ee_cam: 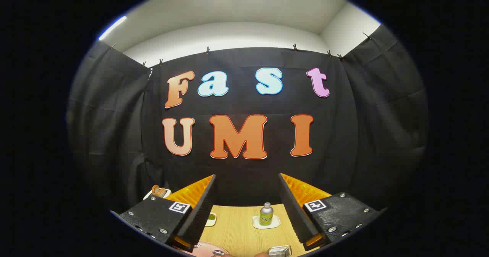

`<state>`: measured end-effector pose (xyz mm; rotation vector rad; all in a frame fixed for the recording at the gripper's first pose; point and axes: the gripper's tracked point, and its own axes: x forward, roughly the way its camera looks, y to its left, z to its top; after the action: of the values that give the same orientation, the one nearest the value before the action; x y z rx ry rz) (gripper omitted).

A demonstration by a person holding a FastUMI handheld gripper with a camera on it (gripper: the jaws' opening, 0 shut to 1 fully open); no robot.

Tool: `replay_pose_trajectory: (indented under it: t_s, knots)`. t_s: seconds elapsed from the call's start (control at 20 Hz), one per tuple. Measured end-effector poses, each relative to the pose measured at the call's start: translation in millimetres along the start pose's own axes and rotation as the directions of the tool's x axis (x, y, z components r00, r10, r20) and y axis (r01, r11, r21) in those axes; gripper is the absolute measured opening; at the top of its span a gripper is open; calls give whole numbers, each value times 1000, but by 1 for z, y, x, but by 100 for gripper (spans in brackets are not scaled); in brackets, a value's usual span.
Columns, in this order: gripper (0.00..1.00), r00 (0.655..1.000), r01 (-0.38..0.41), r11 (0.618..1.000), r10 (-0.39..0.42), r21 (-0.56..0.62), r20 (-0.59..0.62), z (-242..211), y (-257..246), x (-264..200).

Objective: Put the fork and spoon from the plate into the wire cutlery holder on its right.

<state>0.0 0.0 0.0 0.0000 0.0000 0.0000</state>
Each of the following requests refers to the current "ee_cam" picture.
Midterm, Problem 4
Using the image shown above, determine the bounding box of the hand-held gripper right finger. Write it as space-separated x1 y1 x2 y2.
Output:
278 173 388 252

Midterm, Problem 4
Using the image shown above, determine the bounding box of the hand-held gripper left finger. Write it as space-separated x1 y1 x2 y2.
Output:
110 174 219 252

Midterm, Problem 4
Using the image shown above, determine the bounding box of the small white square plate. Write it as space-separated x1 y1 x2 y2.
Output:
253 215 281 230

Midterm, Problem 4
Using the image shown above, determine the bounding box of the green label soda bottle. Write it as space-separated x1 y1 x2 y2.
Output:
260 202 274 226

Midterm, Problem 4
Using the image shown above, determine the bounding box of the pink plate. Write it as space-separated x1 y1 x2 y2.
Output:
180 241 230 257

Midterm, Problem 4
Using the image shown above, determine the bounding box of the cream toaster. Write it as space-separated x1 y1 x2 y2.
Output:
143 188 171 200

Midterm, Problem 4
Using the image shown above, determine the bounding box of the metal wire basket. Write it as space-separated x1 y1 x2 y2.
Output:
268 245 293 257

